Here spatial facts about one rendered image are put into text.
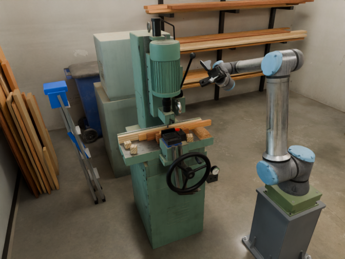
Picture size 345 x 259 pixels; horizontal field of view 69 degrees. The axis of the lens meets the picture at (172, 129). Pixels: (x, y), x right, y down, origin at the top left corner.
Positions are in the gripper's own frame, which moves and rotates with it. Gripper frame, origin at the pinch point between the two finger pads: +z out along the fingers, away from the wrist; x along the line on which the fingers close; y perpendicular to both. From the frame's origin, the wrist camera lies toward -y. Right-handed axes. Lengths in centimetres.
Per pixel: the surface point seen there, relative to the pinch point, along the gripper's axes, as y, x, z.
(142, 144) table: -54, 24, 8
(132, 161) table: -58, 35, 18
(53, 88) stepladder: -96, -40, 35
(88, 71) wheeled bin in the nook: -137, -119, -44
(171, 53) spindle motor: -5.4, -6.2, 23.2
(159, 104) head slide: -37.5, 1.3, -0.5
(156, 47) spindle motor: -9.7, -11.0, 29.5
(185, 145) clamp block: -28.5, 37.2, 3.3
